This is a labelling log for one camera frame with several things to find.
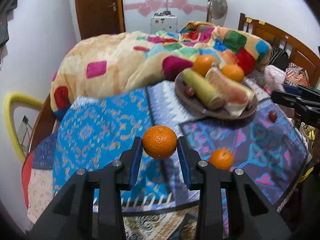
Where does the dark red grape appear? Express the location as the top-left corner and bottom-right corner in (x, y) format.
(268, 111), (278, 122)
(184, 85), (195, 98)

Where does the small tangerine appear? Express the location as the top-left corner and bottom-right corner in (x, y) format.
(209, 148), (234, 171)
(142, 126), (177, 160)

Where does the peeled pomelo segment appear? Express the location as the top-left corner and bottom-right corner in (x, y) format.
(205, 67), (255, 105)

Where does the large orange with sticker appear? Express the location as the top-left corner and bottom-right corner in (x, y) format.
(192, 55), (218, 76)

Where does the wooden bed headboard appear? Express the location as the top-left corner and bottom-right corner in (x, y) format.
(238, 13), (319, 88)

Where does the blue patterned patchwork quilt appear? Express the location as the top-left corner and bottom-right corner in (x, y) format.
(21, 76), (309, 240)

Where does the dark brown round plate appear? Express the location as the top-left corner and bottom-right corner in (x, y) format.
(175, 73), (258, 120)

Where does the left yellow corn cob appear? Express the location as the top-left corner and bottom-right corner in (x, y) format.
(182, 68), (225, 110)

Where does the colourful patchwork fleece blanket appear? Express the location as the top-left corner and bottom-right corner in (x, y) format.
(50, 22), (272, 118)

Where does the white standing fan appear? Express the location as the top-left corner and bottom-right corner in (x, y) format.
(208, 0), (228, 20)

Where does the yellow foam tube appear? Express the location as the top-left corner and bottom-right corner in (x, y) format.
(3, 92), (45, 164)

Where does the white metal case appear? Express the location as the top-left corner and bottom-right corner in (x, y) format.
(150, 11), (178, 34)

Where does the brown wooden door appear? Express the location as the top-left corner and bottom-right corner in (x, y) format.
(75, 0), (125, 39)

